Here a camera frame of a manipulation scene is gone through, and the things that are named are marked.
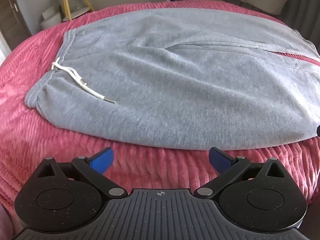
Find white round pouf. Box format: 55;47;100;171
40;5;63;30

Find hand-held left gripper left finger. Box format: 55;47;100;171
35;147;128;198

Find brown wooden door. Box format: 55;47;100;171
0;0;32;50

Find yellow-legged side table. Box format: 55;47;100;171
51;0;94;22

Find grey curtain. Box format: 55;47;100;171
281;0;320;43

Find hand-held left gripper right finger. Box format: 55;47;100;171
196;147;287;199

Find pink ribbed blanket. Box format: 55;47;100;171
0;0;320;205

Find grey pants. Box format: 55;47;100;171
24;8;320;151

